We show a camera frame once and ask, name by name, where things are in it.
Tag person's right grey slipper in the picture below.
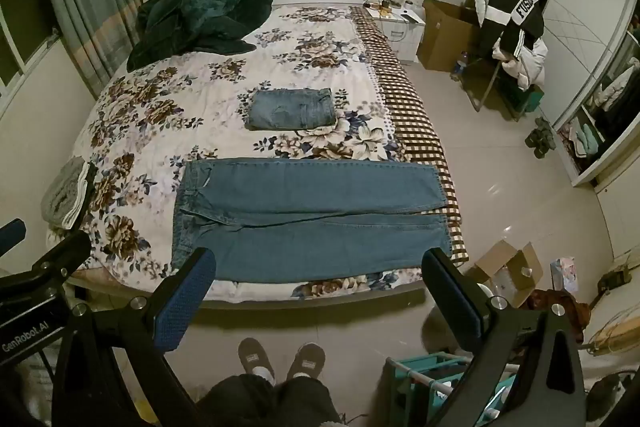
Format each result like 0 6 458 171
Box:
286 343 327 380

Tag person's left grey slipper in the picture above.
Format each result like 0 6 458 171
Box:
237 337 276 383

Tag pair of green slippers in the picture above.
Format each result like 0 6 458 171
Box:
530 117 557 159

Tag small open cardboard box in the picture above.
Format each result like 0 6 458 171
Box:
465 241 544 309

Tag person's dark trouser legs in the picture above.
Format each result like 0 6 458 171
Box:
197 373 342 427

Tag person's grey slipper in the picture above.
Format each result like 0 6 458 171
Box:
237 337 276 383
286 343 327 380

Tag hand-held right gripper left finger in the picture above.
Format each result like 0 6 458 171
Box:
50 247 218 427

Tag brown checked bed sheet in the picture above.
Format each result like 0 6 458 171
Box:
348 5 469 268

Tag large cardboard box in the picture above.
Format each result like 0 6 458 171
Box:
416 0 493 72

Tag black and white jacket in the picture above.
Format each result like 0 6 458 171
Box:
487 0 546 58

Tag teal storage cart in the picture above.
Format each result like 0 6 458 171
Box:
385 353 517 427

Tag floral bed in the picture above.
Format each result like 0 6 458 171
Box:
46 4 471 303

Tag plastic water bottle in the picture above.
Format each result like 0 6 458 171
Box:
451 52 471 81

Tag dark green blanket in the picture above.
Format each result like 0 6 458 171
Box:
126 0 274 72

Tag blue denim pants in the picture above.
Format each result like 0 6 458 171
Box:
171 158 453 283

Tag green storage box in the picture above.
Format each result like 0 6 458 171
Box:
520 84 546 114

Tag white folded cloth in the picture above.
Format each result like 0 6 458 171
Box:
62 163 99 229

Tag window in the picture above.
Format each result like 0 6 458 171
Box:
0 0 62 95

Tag white nightstand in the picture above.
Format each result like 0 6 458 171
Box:
364 3 427 64

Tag metal chair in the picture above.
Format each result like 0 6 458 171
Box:
467 0 546 122

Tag grey folded cloth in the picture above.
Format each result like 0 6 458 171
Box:
41 156 87 224

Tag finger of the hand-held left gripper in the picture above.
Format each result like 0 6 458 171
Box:
27 231 93 282
0 219 27 258

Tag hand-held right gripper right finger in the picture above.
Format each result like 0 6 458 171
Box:
421 248 587 427

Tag brown crumpled cloth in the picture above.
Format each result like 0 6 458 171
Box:
530 289 592 344

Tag white wardrobe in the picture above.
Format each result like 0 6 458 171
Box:
530 0 640 188

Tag pink tissue pack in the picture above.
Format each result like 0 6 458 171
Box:
550 257 579 294

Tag faded light blue jeans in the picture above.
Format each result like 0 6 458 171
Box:
245 88 337 131

